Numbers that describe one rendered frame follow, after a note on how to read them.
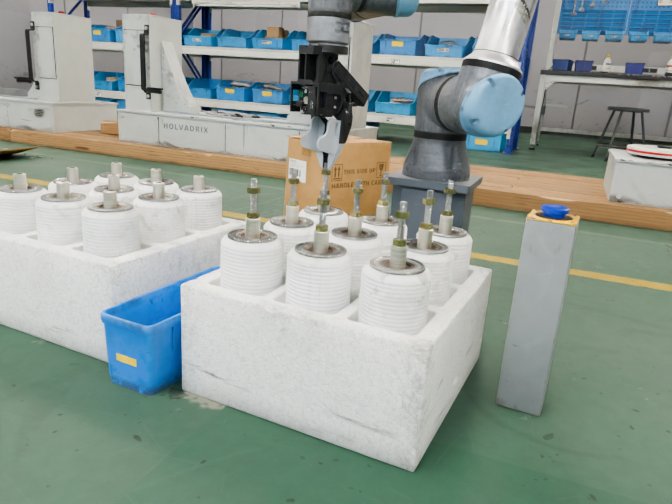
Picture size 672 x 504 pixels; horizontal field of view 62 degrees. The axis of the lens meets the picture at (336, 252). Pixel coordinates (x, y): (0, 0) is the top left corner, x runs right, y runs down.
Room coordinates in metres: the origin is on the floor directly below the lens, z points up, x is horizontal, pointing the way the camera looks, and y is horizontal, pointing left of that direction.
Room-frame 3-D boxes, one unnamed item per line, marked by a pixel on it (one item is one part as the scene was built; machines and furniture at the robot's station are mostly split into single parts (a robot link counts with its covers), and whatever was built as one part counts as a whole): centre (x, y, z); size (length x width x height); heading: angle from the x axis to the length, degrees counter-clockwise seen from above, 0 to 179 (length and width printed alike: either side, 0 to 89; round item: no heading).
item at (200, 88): (6.60, 1.55, 0.36); 0.50 x 0.38 x 0.21; 159
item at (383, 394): (0.88, -0.03, 0.09); 0.39 x 0.39 x 0.18; 65
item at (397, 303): (0.73, -0.08, 0.16); 0.10 x 0.10 x 0.18
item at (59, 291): (1.11, 0.45, 0.09); 0.39 x 0.39 x 0.18; 65
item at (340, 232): (0.88, -0.03, 0.25); 0.08 x 0.08 x 0.01
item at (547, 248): (0.83, -0.32, 0.16); 0.07 x 0.07 x 0.31; 65
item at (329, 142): (1.02, 0.03, 0.38); 0.06 x 0.03 x 0.09; 137
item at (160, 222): (1.06, 0.35, 0.16); 0.10 x 0.10 x 0.18
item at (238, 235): (0.83, 0.13, 0.25); 0.08 x 0.08 x 0.01
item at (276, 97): (6.26, 0.74, 0.36); 0.50 x 0.38 x 0.21; 159
